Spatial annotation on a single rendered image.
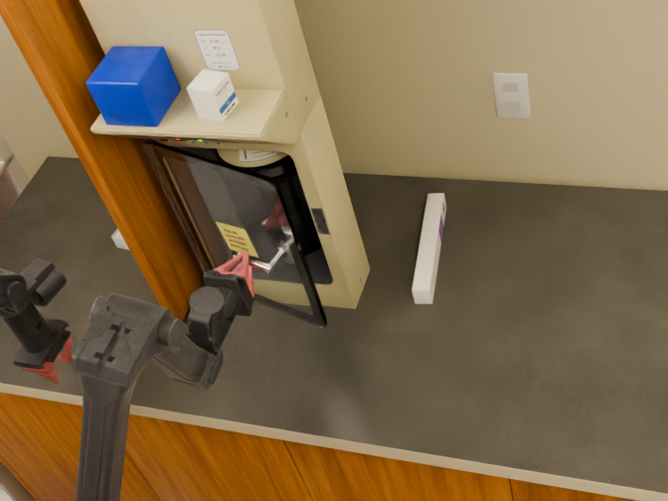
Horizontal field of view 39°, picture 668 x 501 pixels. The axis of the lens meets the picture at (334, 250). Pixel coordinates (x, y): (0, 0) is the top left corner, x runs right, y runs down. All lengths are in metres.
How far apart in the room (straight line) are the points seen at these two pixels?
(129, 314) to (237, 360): 0.74
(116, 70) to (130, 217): 0.37
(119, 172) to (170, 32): 0.34
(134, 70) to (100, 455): 0.63
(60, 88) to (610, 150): 1.11
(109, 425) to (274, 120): 0.57
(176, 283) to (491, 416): 0.71
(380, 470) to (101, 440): 0.79
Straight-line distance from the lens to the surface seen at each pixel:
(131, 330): 1.18
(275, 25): 1.50
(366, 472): 1.90
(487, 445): 1.69
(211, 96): 1.49
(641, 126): 2.00
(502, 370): 1.78
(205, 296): 1.55
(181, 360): 1.41
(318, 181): 1.68
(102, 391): 1.18
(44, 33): 1.62
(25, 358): 1.78
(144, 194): 1.86
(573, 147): 2.06
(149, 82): 1.53
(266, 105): 1.51
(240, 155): 1.72
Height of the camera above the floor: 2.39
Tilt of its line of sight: 45 degrees down
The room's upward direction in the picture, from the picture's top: 18 degrees counter-clockwise
